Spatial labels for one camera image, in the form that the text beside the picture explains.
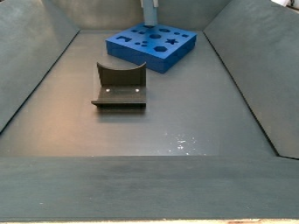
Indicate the light blue rectangular block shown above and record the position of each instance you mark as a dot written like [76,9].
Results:
[150,8]

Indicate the black angled fixture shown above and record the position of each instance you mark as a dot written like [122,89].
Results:
[122,86]

